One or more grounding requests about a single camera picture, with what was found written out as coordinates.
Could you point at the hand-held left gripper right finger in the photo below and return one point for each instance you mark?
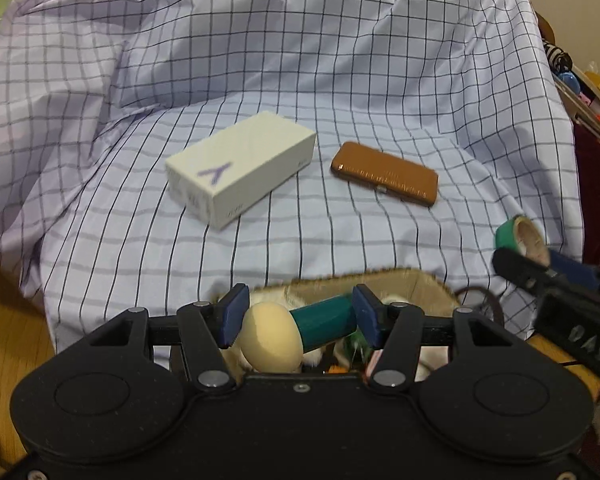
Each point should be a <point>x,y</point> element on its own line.
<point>367,316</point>

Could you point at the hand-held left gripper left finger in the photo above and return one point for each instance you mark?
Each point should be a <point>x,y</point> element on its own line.
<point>233,317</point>

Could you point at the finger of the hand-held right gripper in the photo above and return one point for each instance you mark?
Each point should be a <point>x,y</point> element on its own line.
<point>522,270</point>
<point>577,271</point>

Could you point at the green plush toy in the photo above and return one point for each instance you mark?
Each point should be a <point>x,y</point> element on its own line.
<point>355,350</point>

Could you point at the green tape roll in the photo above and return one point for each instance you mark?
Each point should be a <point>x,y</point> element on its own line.
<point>505,232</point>

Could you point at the white teddy bear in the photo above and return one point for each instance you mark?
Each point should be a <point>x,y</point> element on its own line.
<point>280,296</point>

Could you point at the woven basket with cloth lining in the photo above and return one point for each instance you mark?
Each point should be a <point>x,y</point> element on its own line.
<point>420,285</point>

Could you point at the orange snack packet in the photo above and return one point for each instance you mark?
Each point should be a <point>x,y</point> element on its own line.
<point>336,370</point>

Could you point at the brown leather case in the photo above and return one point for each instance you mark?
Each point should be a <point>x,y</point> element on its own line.
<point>385,172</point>

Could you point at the white rectangular box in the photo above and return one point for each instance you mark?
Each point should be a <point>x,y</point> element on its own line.
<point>240,160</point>

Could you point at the blue ball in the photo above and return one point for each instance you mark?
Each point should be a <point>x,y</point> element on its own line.
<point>567,81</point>

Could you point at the zebra striped item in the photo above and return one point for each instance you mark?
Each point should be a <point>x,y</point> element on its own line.
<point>558,56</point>

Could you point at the curved wooden piece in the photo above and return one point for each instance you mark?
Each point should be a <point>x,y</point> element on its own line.
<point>545,27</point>

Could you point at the checked white bed sheet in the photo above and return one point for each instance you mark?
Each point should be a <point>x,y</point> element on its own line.
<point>330,60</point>

